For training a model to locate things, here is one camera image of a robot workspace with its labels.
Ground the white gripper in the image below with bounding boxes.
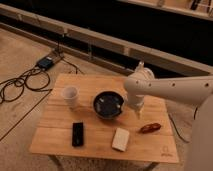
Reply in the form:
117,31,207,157
127,94,144,118

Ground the red pepper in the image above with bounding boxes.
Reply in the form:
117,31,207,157
140,123,161,134

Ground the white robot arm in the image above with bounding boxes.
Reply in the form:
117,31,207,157
124,62,213,171

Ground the dark ceramic bowl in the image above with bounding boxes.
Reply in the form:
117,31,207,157
93,91,124,119

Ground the white rectangular block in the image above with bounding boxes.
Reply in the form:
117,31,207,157
112,128,130,152

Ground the wooden folding table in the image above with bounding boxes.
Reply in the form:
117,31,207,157
28,73,180,164

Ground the black rectangular device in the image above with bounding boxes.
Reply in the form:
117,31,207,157
72,122,84,147

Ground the white plastic cup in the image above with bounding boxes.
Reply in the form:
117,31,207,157
61,86,79,108

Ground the black power adapter box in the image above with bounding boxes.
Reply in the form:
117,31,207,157
36,57,54,70

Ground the black cable right floor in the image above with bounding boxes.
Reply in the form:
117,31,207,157
168,113,192,144

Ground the black coiled cable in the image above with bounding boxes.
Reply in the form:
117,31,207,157
0,66,54,105

